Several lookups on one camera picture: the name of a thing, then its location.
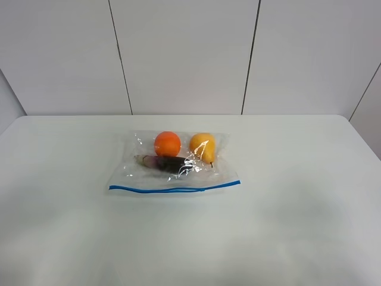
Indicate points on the clear zip bag blue seal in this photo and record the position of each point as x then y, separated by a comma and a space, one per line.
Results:
129, 176

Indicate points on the yellow pear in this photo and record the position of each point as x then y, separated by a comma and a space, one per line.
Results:
203, 146

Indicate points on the orange fruit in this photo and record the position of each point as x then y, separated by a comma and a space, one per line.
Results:
167, 144

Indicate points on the purple eggplant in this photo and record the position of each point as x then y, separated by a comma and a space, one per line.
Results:
174, 166

